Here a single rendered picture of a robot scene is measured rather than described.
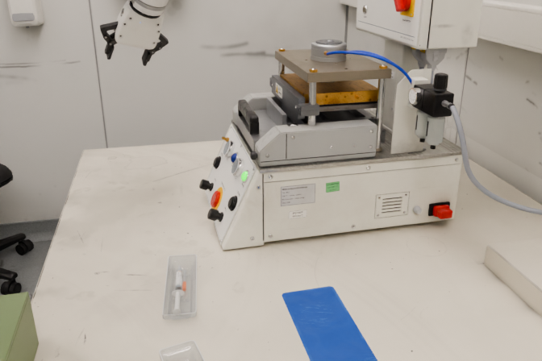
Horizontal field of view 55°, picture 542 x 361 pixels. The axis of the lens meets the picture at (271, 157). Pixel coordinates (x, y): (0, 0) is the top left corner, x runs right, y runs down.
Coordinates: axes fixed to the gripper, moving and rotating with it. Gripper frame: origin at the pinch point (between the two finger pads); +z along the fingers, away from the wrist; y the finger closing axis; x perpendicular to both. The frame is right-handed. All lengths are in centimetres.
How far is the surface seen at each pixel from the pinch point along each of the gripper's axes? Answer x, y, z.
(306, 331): -81, 15, -14
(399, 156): -51, 43, -27
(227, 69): 77, 77, 57
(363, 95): -38, 36, -31
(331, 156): -48, 30, -22
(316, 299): -74, 21, -12
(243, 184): -46.1, 15.8, -8.1
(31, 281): 13, 1, 141
